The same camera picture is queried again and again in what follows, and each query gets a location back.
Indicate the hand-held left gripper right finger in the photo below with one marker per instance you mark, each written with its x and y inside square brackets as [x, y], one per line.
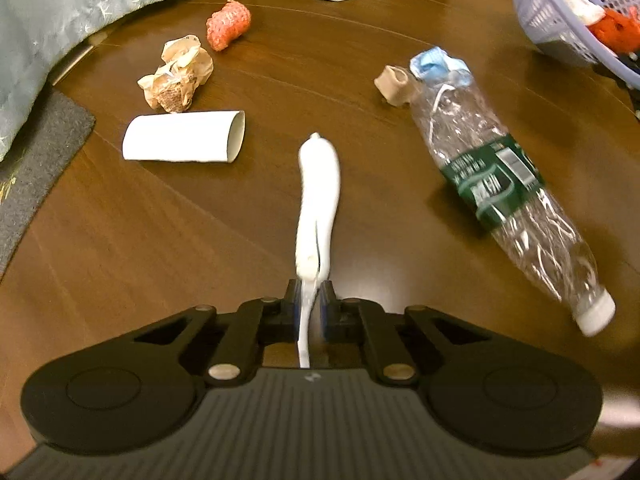
[327, 310]

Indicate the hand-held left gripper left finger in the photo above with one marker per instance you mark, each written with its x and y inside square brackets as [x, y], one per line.
[295, 310]

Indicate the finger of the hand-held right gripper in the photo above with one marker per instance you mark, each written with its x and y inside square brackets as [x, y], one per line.
[625, 70]

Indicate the red plastic bag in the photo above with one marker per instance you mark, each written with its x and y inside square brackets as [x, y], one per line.
[617, 30]

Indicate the white tissue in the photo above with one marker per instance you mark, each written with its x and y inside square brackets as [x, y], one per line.
[582, 6]

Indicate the lavender plastic mesh basket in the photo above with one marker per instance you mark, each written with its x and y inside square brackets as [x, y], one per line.
[540, 10]

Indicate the white brush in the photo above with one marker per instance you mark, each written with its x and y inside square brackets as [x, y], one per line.
[320, 180]

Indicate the crushed clear plastic bottle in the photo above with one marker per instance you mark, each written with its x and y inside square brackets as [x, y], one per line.
[500, 180]

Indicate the blue face mask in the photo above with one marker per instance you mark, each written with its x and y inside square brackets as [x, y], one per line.
[437, 65]

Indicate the white cardboard tube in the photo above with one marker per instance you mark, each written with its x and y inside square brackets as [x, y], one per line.
[180, 136]

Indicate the brown paper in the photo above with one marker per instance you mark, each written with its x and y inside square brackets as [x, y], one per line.
[177, 75]

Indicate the small beige rubber piece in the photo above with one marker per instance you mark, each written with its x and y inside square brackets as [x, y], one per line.
[395, 85]

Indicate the orange foam fruit net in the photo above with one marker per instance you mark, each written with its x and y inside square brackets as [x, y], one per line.
[227, 25]

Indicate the grey door mat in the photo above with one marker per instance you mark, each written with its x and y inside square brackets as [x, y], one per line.
[35, 160]

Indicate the light blue star curtain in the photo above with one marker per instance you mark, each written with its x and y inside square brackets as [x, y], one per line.
[75, 0]

